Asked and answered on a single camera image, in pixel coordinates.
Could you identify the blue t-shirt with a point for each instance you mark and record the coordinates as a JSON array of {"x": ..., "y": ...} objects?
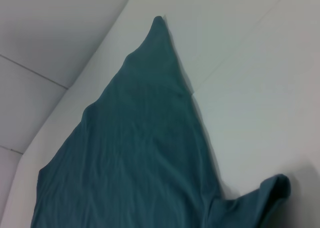
[{"x": 140, "y": 150}]

